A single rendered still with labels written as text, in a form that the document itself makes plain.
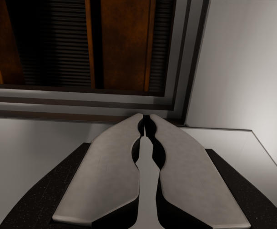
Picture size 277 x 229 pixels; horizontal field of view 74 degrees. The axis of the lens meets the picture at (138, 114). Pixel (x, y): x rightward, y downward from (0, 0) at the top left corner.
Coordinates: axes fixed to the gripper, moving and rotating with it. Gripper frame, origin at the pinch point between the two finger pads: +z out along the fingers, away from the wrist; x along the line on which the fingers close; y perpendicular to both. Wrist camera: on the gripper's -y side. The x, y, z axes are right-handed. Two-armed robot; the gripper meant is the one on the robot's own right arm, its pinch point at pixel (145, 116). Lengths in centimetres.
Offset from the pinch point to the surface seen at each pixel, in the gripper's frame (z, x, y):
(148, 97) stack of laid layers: 2.9, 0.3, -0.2
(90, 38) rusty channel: 13.0, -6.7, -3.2
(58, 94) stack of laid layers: 2.9, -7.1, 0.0
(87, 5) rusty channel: 13.0, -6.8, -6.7
